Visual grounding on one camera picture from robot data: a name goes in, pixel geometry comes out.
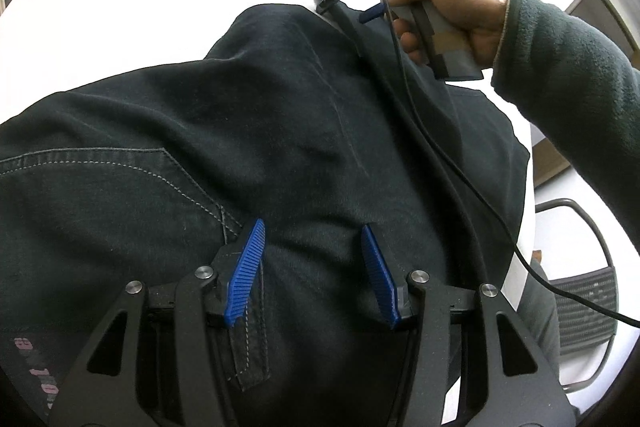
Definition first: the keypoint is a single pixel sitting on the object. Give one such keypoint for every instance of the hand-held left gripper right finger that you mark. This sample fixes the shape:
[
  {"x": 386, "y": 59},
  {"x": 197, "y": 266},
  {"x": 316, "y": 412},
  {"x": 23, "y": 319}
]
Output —
[{"x": 377, "y": 272}]

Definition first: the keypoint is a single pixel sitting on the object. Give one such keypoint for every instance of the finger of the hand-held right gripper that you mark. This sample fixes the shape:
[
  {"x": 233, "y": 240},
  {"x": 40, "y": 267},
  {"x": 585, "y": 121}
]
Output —
[
  {"x": 371, "y": 14},
  {"x": 329, "y": 6}
]

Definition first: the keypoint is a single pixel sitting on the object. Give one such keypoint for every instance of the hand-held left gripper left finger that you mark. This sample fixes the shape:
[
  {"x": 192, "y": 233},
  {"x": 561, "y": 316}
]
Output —
[{"x": 245, "y": 272}]

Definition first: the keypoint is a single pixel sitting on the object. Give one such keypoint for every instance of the black denim pants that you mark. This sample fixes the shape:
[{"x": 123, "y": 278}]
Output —
[{"x": 250, "y": 132}]

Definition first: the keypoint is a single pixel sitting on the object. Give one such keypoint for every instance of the person's right hand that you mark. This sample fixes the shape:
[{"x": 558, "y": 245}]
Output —
[{"x": 465, "y": 2}]

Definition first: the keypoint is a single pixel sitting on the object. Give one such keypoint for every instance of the white bed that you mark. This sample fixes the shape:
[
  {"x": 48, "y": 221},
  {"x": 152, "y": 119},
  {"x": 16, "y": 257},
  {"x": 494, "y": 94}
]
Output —
[{"x": 125, "y": 7}]

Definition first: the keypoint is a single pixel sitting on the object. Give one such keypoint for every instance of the brown wooden cabinet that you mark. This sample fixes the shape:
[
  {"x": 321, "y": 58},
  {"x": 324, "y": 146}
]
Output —
[{"x": 600, "y": 12}]

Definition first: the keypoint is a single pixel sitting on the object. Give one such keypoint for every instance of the grey mesh chair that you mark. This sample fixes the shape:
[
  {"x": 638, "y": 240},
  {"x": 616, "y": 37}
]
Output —
[{"x": 585, "y": 302}]

